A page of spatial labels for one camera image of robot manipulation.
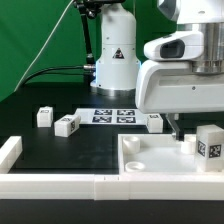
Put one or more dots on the white U-shaped fence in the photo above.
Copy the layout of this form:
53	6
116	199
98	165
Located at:
123	186

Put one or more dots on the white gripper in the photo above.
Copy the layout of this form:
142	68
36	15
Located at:
166	82

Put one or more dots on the white marker base plate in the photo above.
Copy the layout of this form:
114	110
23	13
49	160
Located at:
104	116

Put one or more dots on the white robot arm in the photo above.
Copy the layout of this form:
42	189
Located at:
118	67

